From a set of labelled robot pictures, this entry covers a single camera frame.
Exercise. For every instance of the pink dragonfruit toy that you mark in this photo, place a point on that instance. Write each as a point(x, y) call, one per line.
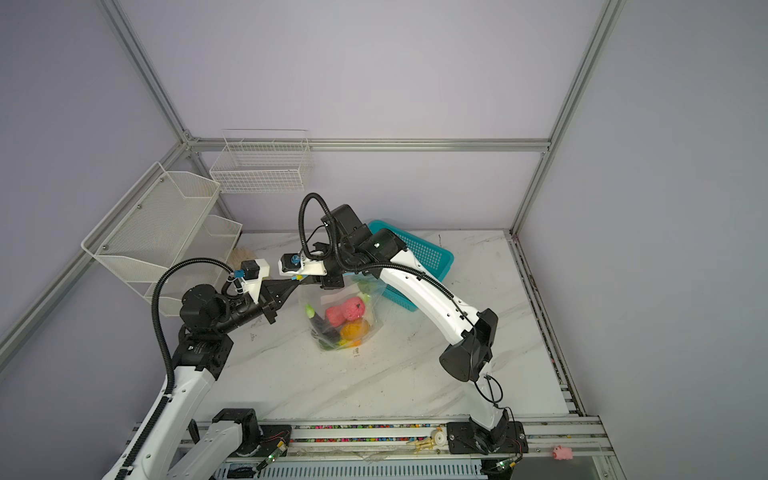
point(351, 309)

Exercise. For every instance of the clear zip top bag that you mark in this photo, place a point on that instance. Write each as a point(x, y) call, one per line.
point(370, 289)

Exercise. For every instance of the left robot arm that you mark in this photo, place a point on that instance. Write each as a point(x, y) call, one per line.
point(168, 444)

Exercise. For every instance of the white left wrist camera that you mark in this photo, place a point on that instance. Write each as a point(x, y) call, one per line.
point(249, 277)

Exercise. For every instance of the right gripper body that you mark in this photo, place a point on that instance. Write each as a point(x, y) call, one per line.
point(336, 263)

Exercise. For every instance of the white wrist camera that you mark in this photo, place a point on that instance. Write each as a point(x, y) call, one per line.
point(298, 265)
point(249, 277)

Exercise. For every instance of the white mesh two-tier shelf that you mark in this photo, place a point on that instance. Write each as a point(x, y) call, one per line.
point(165, 218)

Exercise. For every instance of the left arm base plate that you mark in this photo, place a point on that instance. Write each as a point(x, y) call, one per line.
point(262, 442)

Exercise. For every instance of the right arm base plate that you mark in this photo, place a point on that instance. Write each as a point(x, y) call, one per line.
point(470, 438)

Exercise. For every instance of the yellow lemon toy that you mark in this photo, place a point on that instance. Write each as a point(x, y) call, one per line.
point(353, 332)

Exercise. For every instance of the yellow wooden toy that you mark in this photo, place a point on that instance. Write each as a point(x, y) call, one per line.
point(436, 441)

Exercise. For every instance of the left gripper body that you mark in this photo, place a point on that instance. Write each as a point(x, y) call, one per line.
point(241, 311)

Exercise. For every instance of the pink pig figure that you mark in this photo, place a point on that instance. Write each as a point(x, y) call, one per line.
point(562, 453)

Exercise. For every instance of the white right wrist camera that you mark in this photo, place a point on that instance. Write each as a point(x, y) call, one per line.
point(298, 265)

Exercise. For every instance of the dark eggplant toy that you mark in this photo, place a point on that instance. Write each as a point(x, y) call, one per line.
point(322, 328)

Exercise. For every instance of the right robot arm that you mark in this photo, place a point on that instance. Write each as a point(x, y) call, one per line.
point(469, 331)

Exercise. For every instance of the white wire basket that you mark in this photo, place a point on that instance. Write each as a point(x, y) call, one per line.
point(263, 161)

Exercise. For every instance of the beige cloth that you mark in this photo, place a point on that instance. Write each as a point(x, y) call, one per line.
point(241, 258)

